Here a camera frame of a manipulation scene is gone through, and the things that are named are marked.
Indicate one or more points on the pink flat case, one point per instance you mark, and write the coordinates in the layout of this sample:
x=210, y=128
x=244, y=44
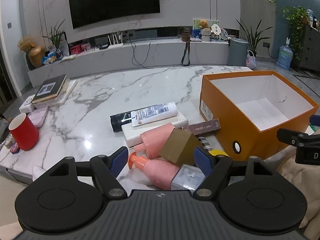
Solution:
x=38, y=116

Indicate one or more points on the yellow tape measure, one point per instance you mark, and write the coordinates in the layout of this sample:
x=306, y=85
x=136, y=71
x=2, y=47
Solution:
x=218, y=153

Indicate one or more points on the clear plastic cube box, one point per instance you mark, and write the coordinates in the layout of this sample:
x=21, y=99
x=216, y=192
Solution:
x=187, y=178

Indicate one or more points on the white wifi router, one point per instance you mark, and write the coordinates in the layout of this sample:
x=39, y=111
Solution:
x=115, y=40

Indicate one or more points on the small white box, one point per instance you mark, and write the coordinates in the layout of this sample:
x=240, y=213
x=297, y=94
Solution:
x=27, y=106

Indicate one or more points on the white shampoo tube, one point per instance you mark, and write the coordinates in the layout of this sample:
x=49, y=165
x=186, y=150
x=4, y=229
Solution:
x=153, y=113

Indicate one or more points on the brown cardboard box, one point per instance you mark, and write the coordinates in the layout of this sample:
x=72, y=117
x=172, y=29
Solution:
x=179, y=147

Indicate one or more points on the black Clear shampoo bottle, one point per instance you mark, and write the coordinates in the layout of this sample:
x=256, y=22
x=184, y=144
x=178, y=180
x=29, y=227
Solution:
x=118, y=120

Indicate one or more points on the blue water jug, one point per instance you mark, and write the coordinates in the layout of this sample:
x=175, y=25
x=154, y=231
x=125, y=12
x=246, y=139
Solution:
x=285, y=56

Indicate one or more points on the gold vase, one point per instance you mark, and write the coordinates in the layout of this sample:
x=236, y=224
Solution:
x=36, y=55

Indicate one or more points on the teddy bear toy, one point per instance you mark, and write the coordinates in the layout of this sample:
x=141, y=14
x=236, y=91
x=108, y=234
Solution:
x=203, y=24

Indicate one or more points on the brown camera with strap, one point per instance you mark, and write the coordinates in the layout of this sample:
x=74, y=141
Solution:
x=185, y=37

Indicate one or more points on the pink pump bottle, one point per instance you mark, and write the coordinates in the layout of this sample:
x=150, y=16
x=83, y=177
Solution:
x=154, y=140
x=159, y=172

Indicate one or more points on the pastel woven bag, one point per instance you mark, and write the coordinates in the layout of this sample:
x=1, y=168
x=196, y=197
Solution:
x=251, y=60

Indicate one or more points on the potted plant by bin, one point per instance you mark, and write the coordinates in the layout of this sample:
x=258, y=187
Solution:
x=253, y=36

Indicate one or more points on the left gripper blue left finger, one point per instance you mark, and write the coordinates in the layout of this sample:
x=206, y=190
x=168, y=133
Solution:
x=117, y=161

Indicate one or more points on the orange cardboard box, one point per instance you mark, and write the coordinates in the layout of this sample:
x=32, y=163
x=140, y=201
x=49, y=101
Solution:
x=251, y=107

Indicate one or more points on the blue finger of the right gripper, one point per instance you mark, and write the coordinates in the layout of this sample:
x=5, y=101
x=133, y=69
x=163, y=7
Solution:
x=314, y=122

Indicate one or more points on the black television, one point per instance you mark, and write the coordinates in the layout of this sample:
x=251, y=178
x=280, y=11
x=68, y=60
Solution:
x=85, y=12

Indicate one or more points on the climbing plant on cabinet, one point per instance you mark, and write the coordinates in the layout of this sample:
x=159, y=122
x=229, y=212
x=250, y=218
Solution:
x=298, y=19

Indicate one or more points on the white rectangular box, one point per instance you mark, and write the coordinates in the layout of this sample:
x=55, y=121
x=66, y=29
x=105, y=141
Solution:
x=137, y=135

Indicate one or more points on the green plant left console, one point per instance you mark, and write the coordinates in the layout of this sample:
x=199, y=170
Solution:
x=55, y=34

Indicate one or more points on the grey trash bin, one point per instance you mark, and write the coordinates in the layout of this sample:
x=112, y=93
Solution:
x=237, y=54

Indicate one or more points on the black hardcover book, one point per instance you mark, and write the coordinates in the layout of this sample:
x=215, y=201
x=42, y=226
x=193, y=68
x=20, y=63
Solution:
x=49, y=89

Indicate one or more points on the dark grey cabinet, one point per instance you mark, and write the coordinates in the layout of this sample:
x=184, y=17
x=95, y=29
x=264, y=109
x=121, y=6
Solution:
x=309, y=58

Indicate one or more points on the dark photo card box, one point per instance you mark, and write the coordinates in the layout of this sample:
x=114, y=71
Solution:
x=202, y=128

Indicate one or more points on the plaid glasses case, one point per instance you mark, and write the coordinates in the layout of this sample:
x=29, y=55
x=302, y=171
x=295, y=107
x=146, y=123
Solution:
x=206, y=145

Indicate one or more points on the red mug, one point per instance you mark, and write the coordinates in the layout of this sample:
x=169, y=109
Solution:
x=24, y=132

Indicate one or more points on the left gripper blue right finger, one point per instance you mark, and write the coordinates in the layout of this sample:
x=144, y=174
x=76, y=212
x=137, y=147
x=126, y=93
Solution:
x=204, y=160

